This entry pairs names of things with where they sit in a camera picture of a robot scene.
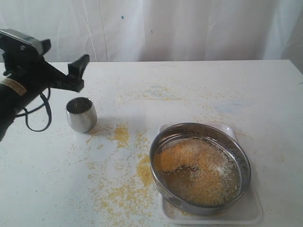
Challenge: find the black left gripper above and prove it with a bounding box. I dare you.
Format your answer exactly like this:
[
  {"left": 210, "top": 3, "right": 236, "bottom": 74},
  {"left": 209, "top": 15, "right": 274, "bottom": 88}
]
[{"left": 3, "top": 39, "right": 89, "bottom": 92}]

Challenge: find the stainless steel cup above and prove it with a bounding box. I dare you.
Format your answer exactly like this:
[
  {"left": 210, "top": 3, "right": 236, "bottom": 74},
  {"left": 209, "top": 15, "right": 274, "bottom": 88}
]
[{"left": 66, "top": 97, "right": 98, "bottom": 133}]

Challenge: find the round metal sieve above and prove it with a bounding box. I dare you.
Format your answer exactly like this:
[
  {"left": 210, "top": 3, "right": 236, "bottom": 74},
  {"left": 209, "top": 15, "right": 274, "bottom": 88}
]
[{"left": 150, "top": 122, "right": 251, "bottom": 215}]

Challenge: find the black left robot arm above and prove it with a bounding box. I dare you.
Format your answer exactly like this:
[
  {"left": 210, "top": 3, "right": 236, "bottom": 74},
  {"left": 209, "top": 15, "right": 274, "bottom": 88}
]
[{"left": 0, "top": 37, "right": 90, "bottom": 138}]

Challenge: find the white backdrop curtain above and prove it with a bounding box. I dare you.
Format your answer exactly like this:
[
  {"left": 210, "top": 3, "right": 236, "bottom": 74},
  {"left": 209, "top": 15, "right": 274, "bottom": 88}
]
[{"left": 0, "top": 0, "right": 303, "bottom": 61}]

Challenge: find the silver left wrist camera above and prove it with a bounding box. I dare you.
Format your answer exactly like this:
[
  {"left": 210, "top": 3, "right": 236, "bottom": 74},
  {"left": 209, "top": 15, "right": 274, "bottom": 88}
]
[{"left": 0, "top": 29, "right": 44, "bottom": 55}]

